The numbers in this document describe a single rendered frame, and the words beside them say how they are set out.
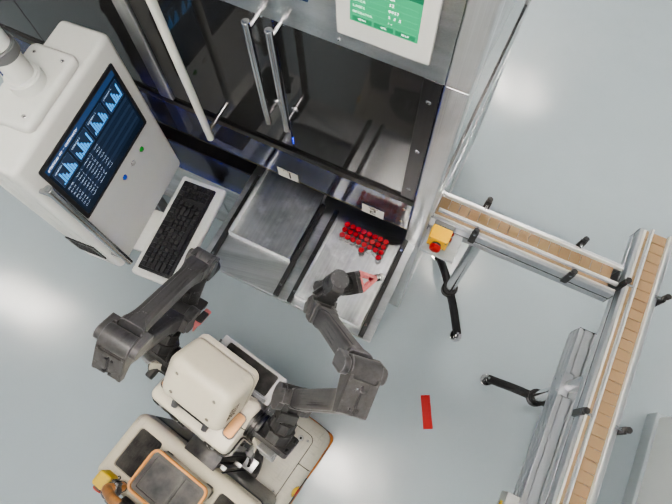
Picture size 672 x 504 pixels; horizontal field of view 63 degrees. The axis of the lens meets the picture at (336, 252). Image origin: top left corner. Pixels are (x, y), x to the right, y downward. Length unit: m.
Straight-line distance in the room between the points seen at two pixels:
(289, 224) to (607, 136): 2.16
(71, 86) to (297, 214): 0.88
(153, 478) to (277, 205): 1.04
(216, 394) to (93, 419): 1.67
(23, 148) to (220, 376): 0.80
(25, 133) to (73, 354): 1.67
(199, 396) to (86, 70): 0.96
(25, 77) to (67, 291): 1.77
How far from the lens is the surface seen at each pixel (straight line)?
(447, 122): 1.37
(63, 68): 1.75
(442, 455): 2.83
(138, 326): 1.33
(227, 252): 2.10
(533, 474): 2.36
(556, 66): 3.82
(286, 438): 1.59
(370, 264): 2.03
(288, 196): 2.15
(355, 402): 1.23
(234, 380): 1.48
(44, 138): 1.71
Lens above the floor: 2.80
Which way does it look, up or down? 70 degrees down
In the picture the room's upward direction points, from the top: 3 degrees counter-clockwise
